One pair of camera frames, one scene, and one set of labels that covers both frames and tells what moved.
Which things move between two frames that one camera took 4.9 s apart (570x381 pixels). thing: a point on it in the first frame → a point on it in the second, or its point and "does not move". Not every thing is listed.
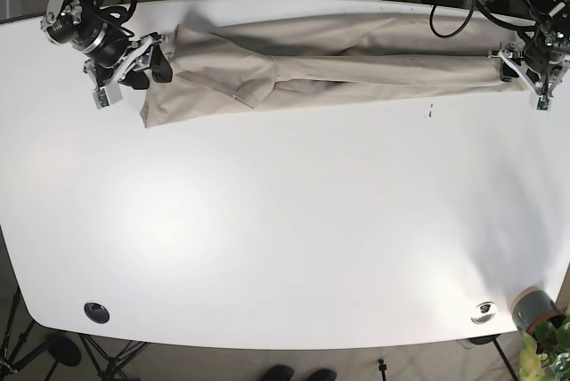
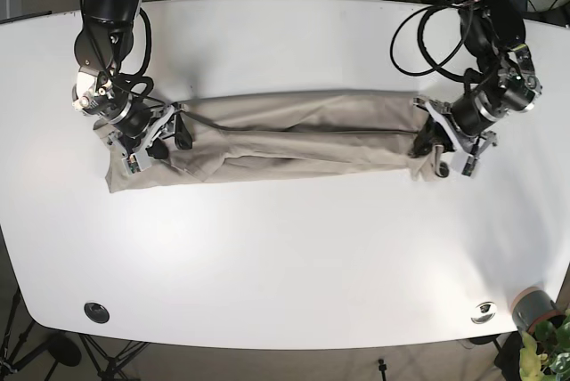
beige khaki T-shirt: [247, 63] → [287, 137]
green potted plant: [545, 352] does not move
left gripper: [109, 47] → [140, 122]
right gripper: [541, 49] → [517, 91]
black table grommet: [96, 312] does not move
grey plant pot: [533, 305] does not move
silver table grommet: [484, 312] does not move
